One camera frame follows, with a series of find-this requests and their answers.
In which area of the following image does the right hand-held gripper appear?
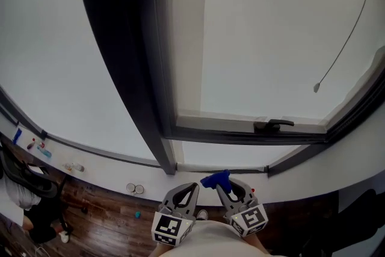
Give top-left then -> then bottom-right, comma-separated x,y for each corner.
215,178 -> 270,238

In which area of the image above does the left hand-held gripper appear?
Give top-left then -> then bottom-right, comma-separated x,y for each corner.
151,182 -> 200,248

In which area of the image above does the blue cleaning cloth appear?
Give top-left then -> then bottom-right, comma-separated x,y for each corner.
200,169 -> 233,193

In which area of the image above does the person's right forearm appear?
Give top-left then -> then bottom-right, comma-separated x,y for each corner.
245,233 -> 270,255

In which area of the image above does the person's left forearm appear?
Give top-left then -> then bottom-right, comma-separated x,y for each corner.
149,242 -> 165,257

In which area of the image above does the person's white sweatshirt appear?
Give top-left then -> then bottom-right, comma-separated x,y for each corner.
156,218 -> 289,257

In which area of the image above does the light blue label bottle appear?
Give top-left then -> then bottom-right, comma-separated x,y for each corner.
36,146 -> 52,159

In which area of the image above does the black mesh office chair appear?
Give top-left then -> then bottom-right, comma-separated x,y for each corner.
0,141 -> 88,238

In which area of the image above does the black window handle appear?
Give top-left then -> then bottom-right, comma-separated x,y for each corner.
253,119 -> 295,134

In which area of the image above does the grey blind pull cord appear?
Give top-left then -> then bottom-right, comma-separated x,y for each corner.
313,0 -> 374,93

